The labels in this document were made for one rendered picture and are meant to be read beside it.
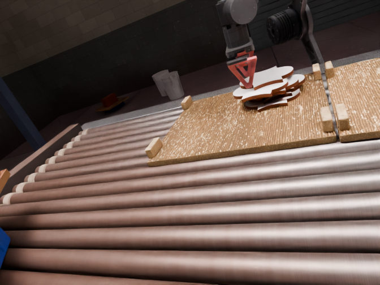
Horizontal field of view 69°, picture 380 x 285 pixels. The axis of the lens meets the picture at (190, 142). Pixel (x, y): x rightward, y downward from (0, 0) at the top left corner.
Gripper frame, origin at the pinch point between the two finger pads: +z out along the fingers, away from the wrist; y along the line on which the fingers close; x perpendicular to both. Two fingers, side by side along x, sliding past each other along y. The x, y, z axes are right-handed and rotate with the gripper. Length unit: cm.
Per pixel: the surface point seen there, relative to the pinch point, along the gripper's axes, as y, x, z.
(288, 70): 1.4, 10.1, 0.6
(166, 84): -326, -135, 75
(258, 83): 4.3, 2.3, 0.6
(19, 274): 47, -45, 9
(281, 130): 20.1, 4.8, 6.3
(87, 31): -472, -299, -36
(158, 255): 46.1, -17.0, 8.2
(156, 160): 20.1, -24.2, 6.8
